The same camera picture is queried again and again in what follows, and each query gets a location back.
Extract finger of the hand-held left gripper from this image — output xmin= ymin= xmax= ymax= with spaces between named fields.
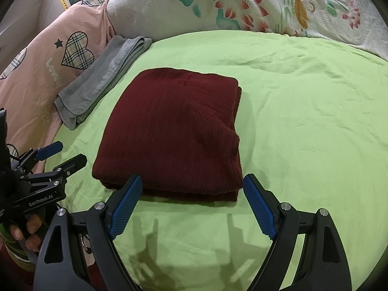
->
xmin=33 ymin=141 xmax=64 ymax=161
xmin=53 ymin=154 xmax=88 ymax=179

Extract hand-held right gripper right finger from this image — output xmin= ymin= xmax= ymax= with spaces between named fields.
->
xmin=243 ymin=173 xmax=353 ymax=291

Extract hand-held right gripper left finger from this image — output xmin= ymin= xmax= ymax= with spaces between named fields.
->
xmin=33 ymin=174 xmax=144 ymax=291

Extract dark red hooded sweater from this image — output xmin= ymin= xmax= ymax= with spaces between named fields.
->
xmin=92 ymin=68 xmax=244 ymax=203

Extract person's left hand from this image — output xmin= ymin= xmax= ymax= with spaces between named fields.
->
xmin=9 ymin=214 xmax=43 ymax=253

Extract pink pillow with plaid hearts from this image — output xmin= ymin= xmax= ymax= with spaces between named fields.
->
xmin=0 ymin=0 xmax=116 ymax=170

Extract grey folded towel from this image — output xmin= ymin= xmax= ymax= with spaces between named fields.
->
xmin=54 ymin=35 xmax=153 ymax=131

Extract light green bed sheet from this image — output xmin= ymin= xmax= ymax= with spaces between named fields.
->
xmin=56 ymin=30 xmax=388 ymax=291

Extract white floral blanket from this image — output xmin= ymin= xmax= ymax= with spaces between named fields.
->
xmin=106 ymin=0 xmax=385 ymax=58

